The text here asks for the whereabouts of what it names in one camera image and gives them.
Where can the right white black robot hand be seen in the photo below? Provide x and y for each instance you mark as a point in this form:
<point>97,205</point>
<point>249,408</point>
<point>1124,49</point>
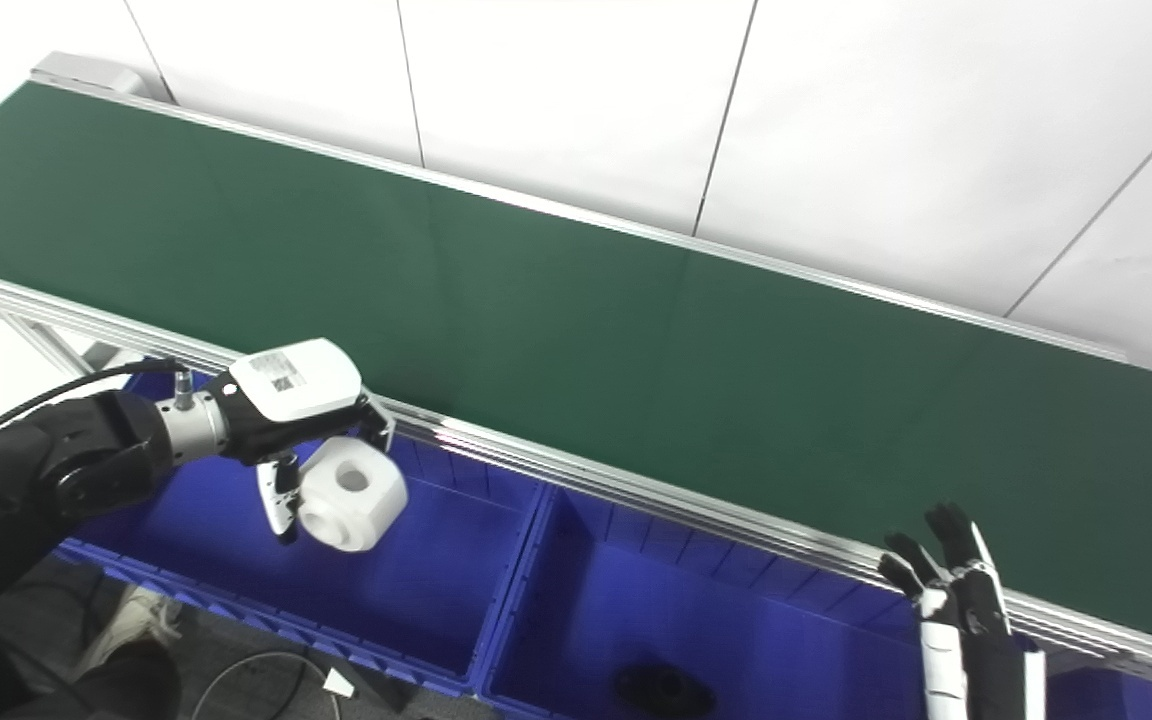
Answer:
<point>981,640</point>

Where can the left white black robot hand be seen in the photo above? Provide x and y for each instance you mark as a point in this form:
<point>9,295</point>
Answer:
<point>296,385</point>

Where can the white cylindrical plastic part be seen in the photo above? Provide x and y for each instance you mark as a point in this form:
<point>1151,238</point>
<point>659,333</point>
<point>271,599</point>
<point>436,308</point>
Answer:
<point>356,495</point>

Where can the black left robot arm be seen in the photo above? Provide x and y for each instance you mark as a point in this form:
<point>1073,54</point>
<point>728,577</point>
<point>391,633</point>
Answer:
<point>26,480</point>

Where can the aluminium conveyor support leg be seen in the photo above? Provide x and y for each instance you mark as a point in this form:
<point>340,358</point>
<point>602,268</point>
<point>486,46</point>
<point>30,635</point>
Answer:
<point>56,345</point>

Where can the blue plastic bin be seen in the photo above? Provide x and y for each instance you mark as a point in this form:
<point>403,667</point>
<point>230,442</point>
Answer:
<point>436,590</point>
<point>716,620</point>

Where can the green conveyor belt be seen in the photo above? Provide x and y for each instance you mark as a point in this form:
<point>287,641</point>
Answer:
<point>556,330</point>

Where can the black plastic part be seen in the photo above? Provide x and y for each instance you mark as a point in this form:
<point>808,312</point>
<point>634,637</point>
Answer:
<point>664,688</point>

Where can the white shoe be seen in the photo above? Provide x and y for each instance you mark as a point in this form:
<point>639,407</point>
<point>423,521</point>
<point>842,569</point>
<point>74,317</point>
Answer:
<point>131,620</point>

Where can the small white tag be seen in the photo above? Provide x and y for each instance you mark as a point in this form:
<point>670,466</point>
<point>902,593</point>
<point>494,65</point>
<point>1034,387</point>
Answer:
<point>338,683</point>

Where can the dark trouser leg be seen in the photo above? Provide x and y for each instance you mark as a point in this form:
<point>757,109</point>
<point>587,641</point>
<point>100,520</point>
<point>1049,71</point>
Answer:
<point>106,690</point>

